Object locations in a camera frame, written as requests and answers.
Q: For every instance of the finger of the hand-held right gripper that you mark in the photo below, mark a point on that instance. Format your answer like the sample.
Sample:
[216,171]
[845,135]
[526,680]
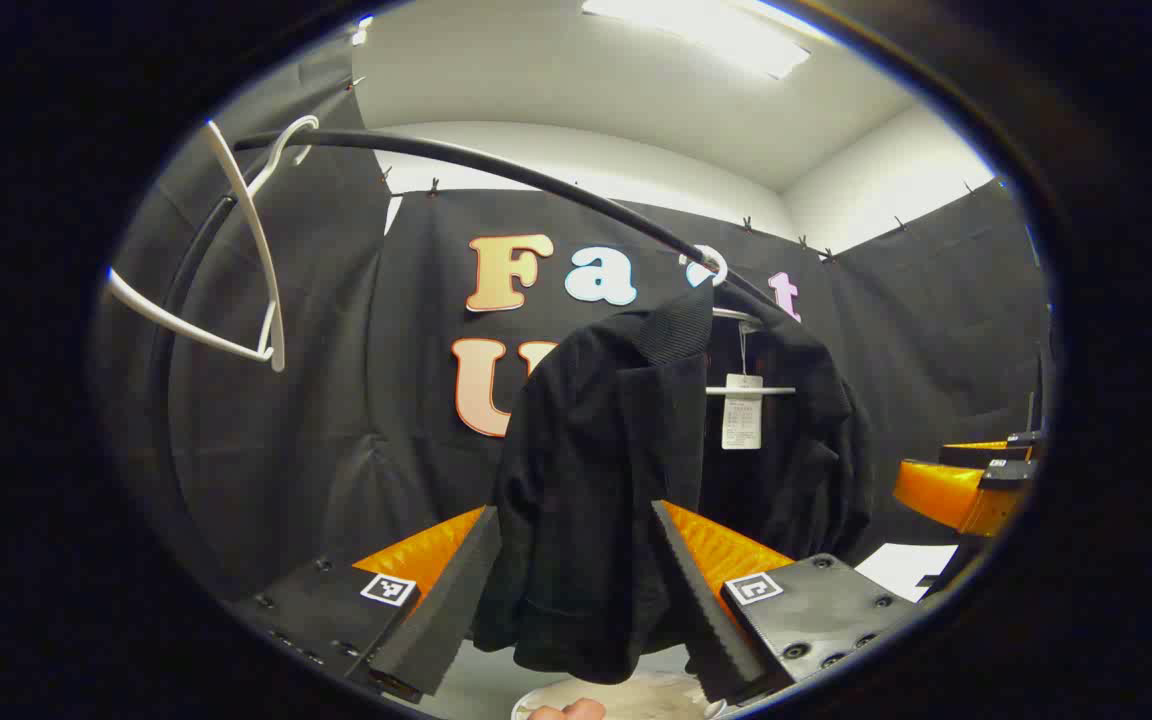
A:
[936,490]
[976,455]

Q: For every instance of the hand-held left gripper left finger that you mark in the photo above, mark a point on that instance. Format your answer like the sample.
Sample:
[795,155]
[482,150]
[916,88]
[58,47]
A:
[436,620]

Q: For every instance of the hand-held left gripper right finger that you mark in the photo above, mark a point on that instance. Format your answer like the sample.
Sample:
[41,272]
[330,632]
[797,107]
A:
[706,620]

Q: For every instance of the white laundry hamper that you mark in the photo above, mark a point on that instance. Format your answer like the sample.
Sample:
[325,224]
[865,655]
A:
[656,695]

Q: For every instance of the black jacket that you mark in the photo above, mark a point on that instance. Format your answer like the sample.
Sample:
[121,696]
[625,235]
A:
[586,450]

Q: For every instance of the white plastic clothes hanger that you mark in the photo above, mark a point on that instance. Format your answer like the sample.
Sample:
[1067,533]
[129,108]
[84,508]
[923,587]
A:
[256,230]
[751,390]

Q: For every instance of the white cabinet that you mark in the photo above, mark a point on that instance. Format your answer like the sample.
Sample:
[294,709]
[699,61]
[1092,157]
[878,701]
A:
[906,570]

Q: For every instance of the black backdrop cloth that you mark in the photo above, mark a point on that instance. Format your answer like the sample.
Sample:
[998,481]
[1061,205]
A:
[336,400]

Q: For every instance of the ceiling light panel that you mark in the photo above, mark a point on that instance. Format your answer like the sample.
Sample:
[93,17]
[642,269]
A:
[716,30]

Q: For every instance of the black clothes rail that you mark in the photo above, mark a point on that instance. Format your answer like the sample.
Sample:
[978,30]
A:
[336,137]

